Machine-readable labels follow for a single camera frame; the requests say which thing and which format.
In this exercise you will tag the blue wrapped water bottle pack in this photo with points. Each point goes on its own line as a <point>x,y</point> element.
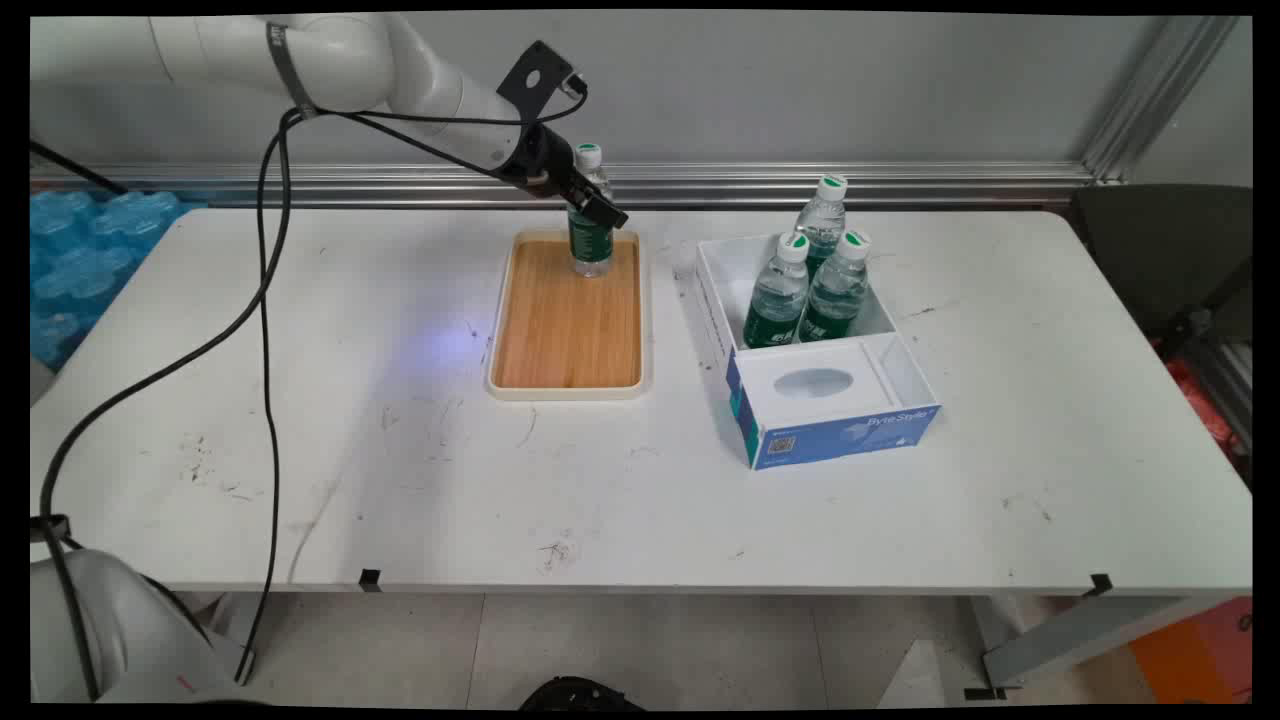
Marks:
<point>85,265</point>

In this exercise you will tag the green label water bottle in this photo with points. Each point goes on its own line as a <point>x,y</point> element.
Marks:
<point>590,250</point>
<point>835,295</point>
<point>825,215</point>
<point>778,300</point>

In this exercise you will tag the blue white cardboard box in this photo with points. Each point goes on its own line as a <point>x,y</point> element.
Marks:
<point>830,400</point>

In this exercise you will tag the diagonal aluminium frame post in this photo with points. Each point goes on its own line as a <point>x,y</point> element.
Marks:
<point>1160,90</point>

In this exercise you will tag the red bag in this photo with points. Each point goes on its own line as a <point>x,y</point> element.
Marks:
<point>1205,405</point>

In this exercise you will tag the black tape marker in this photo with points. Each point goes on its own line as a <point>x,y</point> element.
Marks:
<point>369,579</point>
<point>1100,584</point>

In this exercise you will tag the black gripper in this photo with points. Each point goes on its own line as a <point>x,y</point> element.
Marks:
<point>540,160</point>

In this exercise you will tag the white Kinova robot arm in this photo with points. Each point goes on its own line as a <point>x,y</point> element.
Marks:
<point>340,55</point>

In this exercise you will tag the orange box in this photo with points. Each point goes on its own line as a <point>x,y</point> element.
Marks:
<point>1200,650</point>

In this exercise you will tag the bamboo tray with white rim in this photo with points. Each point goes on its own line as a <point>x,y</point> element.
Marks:
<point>568,325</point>

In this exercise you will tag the grey metal table leg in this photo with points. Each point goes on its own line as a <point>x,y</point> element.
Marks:
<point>1080,632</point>

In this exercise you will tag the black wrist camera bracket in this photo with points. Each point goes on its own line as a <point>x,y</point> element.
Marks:
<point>535,75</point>

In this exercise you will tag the horizontal aluminium frame rail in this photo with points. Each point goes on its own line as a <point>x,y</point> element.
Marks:
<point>800,182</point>

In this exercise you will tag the black round object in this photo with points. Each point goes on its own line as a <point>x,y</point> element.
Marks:
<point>580,694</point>

